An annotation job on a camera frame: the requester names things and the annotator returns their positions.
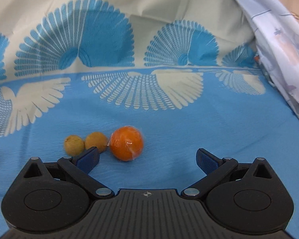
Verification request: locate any tan longan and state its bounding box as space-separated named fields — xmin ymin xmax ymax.
xmin=64 ymin=135 xmax=85 ymax=157
xmin=85 ymin=132 xmax=108 ymax=153

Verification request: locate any orange mandarin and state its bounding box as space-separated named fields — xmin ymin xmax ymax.
xmin=109 ymin=126 xmax=144 ymax=161

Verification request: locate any blue patterned bed sheet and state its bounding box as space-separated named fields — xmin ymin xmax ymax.
xmin=0 ymin=0 xmax=299 ymax=238

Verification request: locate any light patterned cloth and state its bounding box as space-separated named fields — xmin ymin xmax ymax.
xmin=236 ymin=0 xmax=299 ymax=119

